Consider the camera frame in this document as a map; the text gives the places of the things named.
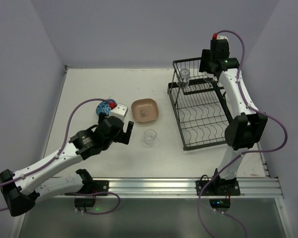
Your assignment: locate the clear glass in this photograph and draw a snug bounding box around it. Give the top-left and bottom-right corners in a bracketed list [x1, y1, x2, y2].
[144, 129, 157, 146]
[178, 68, 190, 87]
[204, 74, 215, 83]

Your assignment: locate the brown square panda plate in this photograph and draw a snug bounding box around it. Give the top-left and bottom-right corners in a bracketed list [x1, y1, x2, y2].
[131, 98, 159, 121]

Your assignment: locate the white red patterned bowl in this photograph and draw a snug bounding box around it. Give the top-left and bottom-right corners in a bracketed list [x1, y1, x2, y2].
[96, 99, 117, 116]

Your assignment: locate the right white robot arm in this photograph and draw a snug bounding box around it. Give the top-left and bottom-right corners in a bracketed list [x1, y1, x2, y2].
[200, 34, 268, 190]

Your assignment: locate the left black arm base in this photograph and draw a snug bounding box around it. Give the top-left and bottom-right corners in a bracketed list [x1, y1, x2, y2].
[74, 180, 109, 211]

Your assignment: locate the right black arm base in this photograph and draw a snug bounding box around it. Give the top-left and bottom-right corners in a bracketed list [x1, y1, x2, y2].
[202, 177, 241, 212]

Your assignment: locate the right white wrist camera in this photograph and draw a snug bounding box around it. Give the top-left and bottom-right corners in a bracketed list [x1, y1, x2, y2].
[212, 33, 228, 43]

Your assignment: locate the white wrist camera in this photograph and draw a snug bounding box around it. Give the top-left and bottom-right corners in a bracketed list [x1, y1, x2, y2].
[212, 33, 228, 43]
[109, 104, 128, 122]

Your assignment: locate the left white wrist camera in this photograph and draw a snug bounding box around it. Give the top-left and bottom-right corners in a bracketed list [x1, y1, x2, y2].
[109, 104, 128, 122]

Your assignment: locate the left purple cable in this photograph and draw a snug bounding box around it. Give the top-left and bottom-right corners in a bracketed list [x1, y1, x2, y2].
[0, 98, 121, 214]

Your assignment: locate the black wire dish rack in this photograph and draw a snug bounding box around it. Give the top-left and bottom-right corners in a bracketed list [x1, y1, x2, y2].
[167, 58, 231, 151]

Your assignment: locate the aluminium mounting rail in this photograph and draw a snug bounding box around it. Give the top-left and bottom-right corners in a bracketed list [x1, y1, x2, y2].
[49, 177, 284, 199]

